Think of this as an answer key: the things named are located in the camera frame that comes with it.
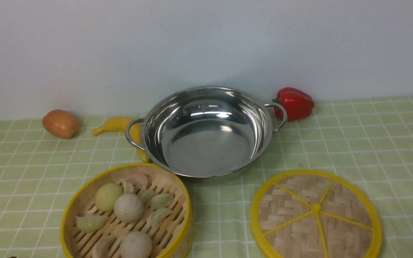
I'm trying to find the yellow-rimmed bamboo steamer basket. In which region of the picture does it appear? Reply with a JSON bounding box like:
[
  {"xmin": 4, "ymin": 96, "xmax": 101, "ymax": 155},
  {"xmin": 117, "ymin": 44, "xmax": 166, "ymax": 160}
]
[{"xmin": 60, "ymin": 163, "xmax": 195, "ymax": 258}]

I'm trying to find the yellow bamboo steamer lid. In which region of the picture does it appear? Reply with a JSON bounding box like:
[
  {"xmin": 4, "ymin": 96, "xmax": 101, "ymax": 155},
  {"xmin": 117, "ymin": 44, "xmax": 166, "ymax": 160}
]
[{"xmin": 250, "ymin": 169, "xmax": 383, "ymax": 258}]

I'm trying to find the stainless steel pot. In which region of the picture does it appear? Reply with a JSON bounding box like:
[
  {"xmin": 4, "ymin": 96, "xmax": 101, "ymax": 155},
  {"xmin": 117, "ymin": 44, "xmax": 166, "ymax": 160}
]
[{"xmin": 125, "ymin": 86, "xmax": 288, "ymax": 178}]

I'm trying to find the pinkish dumpling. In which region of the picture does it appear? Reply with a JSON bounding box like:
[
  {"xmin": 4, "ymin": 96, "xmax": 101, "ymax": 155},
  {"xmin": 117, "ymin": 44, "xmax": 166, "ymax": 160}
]
[{"xmin": 127, "ymin": 173, "xmax": 149, "ymax": 190}]

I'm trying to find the pale green dumpling upper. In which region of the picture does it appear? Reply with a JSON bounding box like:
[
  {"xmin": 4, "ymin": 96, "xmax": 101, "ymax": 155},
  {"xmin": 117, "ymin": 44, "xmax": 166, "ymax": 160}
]
[{"xmin": 149, "ymin": 193, "xmax": 174, "ymax": 209}]

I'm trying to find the yellow banana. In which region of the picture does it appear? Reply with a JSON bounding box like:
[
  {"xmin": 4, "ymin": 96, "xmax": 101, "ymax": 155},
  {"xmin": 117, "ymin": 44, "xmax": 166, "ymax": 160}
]
[{"xmin": 92, "ymin": 116, "xmax": 142, "ymax": 145}]

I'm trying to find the red bell pepper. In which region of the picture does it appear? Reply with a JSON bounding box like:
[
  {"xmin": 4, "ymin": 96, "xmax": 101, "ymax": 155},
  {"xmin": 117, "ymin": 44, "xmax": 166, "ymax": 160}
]
[{"xmin": 272, "ymin": 87, "xmax": 315, "ymax": 122}]

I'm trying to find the pale green dumpling lower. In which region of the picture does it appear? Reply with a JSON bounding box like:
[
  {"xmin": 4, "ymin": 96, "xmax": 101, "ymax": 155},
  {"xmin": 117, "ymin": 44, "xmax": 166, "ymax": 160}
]
[{"xmin": 150, "ymin": 207, "xmax": 173, "ymax": 228}]

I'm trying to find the white round bun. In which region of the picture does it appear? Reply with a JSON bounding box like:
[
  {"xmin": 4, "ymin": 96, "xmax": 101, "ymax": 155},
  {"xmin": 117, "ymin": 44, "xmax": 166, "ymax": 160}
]
[
  {"xmin": 114, "ymin": 193, "xmax": 144, "ymax": 223},
  {"xmin": 120, "ymin": 231, "xmax": 153, "ymax": 258}
]

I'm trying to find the yellow-green round bun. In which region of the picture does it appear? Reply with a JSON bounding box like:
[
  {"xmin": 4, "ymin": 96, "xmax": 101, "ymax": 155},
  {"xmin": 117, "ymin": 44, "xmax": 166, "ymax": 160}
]
[{"xmin": 94, "ymin": 183, "xmax": 123, "ymax": 212}]

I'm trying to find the white round bun front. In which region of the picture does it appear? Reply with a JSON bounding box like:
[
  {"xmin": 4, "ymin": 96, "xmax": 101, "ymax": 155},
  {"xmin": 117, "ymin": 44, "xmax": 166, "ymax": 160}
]
[{"xmin": 120, "ymin": 231, "xmax": 153, "ymax": 258}]

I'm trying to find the orange-brown potato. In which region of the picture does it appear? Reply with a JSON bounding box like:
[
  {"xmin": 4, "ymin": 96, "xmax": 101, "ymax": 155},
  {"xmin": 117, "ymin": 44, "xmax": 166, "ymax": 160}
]
[{"xmin": 42, "ymin": 109, "xmax": 79, "ymax": 139}]

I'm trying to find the beige dumpling front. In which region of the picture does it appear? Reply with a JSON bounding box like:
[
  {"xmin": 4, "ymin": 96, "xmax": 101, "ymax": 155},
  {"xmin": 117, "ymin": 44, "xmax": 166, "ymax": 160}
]
[{"xmin": 91, "ymin": 235, "xmax": 116, "ymax": 258}]

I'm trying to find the green checked tablecloth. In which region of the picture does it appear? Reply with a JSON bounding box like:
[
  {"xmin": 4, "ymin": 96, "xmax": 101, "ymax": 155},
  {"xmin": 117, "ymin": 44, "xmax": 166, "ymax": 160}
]
[{"xmin": 0, "ymin": 97, "xmax": 413, "ymax": 258}]

